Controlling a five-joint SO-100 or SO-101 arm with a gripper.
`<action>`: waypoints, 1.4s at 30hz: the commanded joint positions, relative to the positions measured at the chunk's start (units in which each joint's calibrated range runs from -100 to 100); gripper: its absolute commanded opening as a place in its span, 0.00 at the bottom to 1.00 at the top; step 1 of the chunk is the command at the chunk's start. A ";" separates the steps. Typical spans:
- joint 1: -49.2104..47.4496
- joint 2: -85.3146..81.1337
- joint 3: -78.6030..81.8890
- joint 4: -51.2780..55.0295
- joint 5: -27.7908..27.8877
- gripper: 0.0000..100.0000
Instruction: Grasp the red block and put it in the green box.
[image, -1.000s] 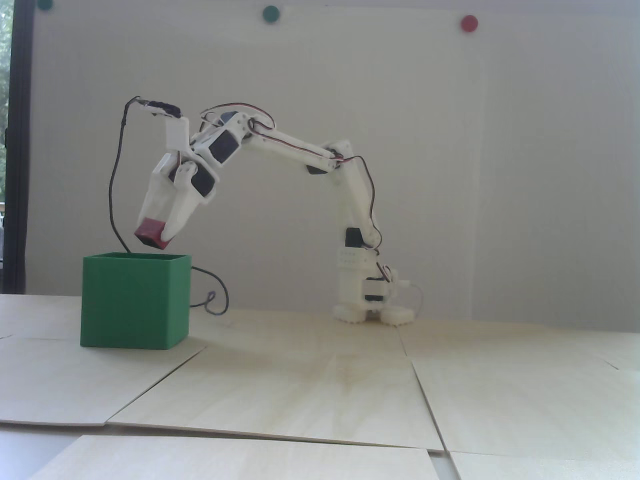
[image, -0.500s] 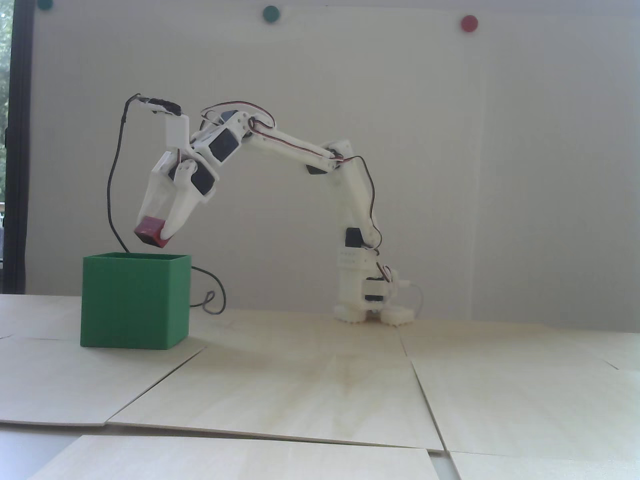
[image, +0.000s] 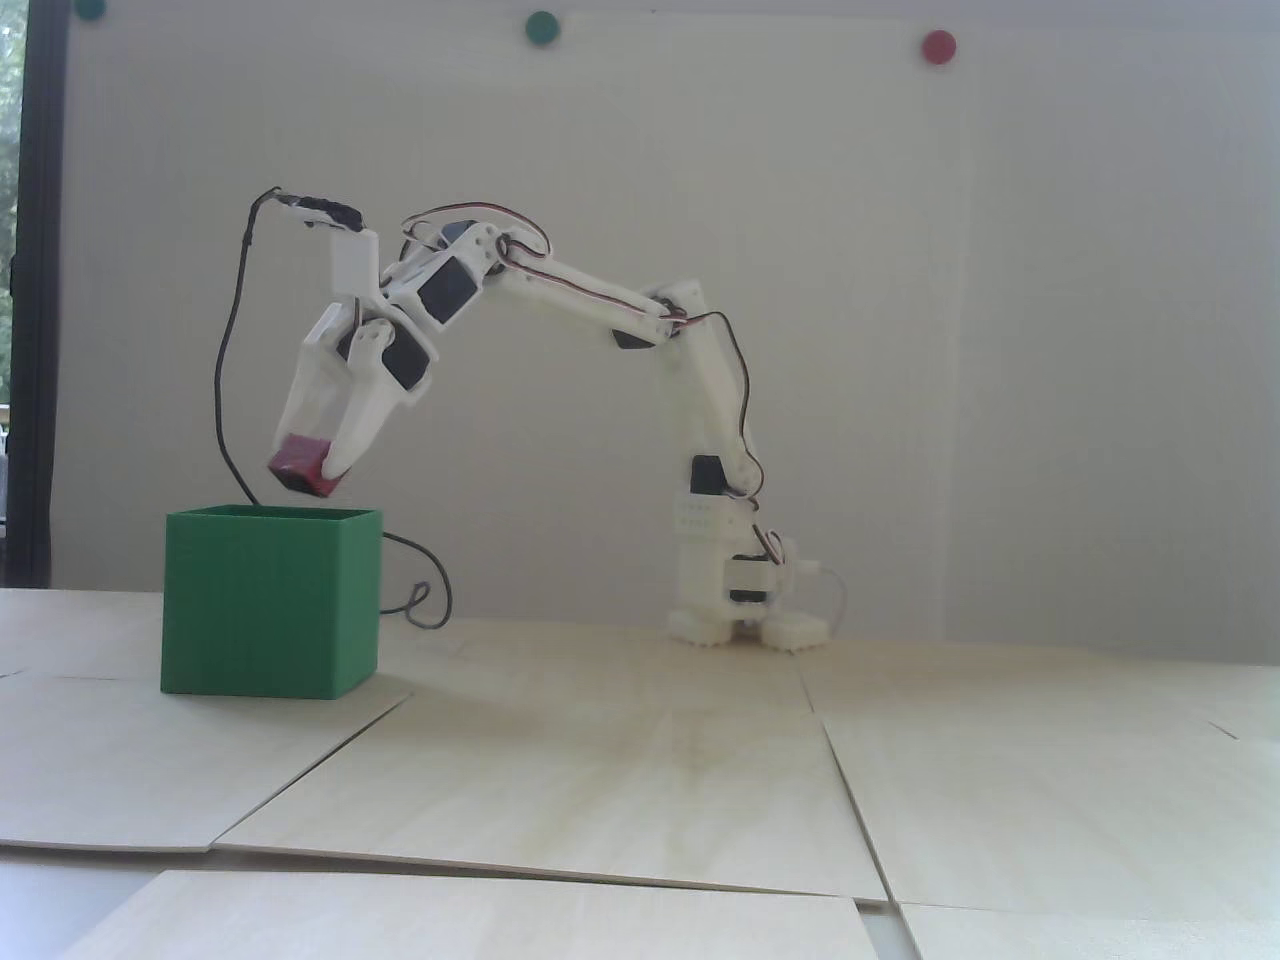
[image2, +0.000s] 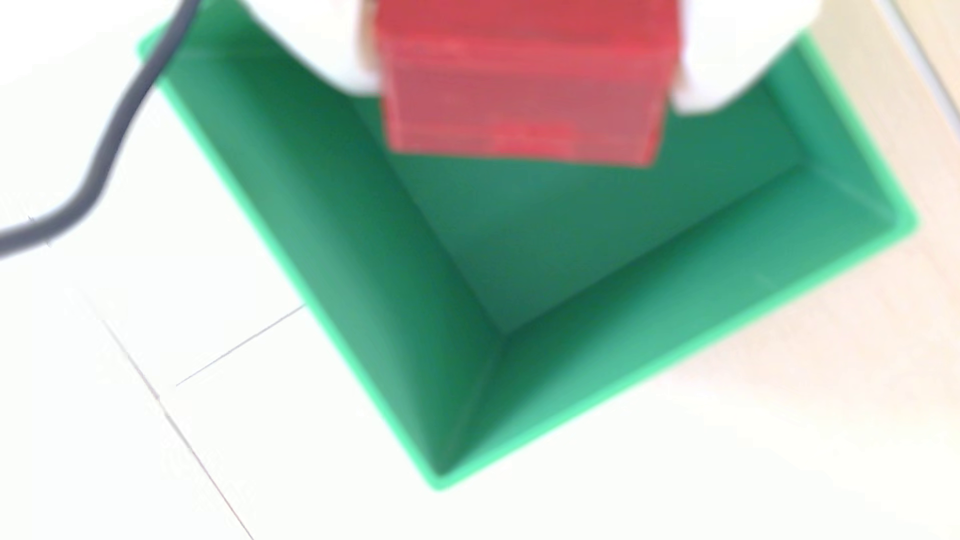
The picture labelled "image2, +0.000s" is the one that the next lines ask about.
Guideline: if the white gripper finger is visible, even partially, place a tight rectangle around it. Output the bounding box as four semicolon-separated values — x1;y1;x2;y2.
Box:
240;0;384;97
667;0;822;115

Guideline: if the green box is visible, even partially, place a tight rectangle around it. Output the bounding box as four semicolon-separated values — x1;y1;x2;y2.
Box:
137;0;920;492

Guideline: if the black camera cable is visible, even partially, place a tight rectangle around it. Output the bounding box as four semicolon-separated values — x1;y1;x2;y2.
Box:
0;0;204;260

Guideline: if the red block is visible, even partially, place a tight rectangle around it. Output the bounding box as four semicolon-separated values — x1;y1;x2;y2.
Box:
372;0;682;168

